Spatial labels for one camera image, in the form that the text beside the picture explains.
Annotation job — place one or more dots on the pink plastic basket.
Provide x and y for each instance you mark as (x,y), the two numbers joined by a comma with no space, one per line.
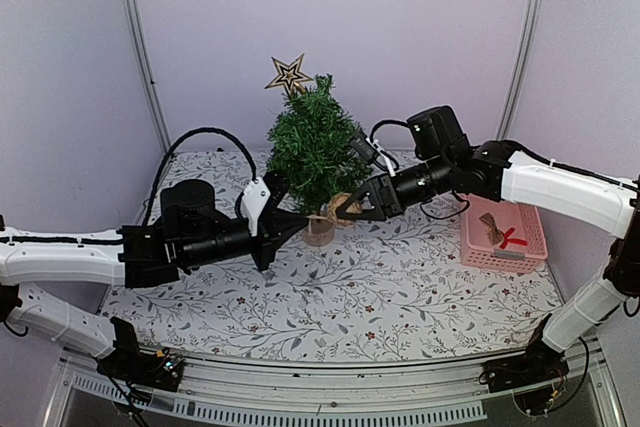
(477,251)

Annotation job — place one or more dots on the front aluminium rail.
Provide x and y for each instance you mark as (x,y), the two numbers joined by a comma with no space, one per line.
(449,392)

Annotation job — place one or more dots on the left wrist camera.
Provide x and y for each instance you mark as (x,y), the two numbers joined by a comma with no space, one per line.
(257,195)

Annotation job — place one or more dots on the floral patterned table mat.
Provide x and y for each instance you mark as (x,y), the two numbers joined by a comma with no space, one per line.
(378,292)

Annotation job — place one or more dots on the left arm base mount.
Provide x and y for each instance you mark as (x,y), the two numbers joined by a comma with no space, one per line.
(161,370)

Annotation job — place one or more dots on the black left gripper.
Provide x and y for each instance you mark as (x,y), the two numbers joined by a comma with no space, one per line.
(273,230)

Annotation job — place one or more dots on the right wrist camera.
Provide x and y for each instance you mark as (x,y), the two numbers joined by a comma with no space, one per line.
(371,152)

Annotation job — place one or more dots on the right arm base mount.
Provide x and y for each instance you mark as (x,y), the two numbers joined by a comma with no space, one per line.
(536,378)

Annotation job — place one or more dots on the gold star tree topper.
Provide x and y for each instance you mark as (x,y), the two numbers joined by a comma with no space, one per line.
(289,76)

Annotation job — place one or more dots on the gold bell ornament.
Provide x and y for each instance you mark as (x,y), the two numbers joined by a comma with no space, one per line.
(494,234)

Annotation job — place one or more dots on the small green christmas tree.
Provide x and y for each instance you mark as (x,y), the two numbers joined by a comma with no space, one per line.
(311,146)

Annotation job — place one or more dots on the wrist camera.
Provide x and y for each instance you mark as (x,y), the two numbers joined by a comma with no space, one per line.
(371,152)
(257,195)

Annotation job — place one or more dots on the red ribbon bow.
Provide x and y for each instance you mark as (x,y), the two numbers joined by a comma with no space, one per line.
(508,238)

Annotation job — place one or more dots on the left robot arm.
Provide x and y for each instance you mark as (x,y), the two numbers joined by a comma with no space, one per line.
(190,232)

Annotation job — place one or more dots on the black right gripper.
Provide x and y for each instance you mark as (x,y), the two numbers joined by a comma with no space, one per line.
(386,198)

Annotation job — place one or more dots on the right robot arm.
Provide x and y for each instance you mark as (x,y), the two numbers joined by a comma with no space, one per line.
(507,171)

